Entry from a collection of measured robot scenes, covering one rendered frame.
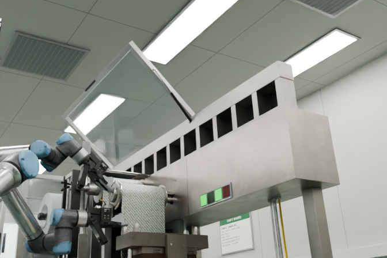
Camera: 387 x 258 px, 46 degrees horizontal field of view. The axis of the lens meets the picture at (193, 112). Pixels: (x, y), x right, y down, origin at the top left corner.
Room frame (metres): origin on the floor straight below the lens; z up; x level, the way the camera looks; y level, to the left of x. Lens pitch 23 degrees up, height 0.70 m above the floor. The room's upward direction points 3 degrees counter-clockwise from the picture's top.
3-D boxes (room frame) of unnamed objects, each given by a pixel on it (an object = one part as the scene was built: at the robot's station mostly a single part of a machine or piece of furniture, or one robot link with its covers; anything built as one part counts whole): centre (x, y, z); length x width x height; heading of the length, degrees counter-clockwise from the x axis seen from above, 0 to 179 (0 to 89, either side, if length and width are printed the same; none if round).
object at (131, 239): (2.18, 0.17, 1.00); 0.40 x 0.16 x 0.06; 124
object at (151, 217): (2.26, 0.27, 1.11); 0.23 x 0.01 x 0.18; 124
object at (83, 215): (2.08, 0.54, 1.11); 0.08 x 0.05 x 0.08; 34
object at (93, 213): (2.12, 0.47, 1.12); 0.12 x 0.08 x 0.09; 124
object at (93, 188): (2.43, 0.57, 1.34); 0.06 x 0.06 x 0.06; 34
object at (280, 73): (2.98, 0.47, 1.55); 3.08 x 0.08 x 0.23; 34
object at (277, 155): (3.02, 0.41, 1.29); 3.10 x 0.28 x 0.30; 34
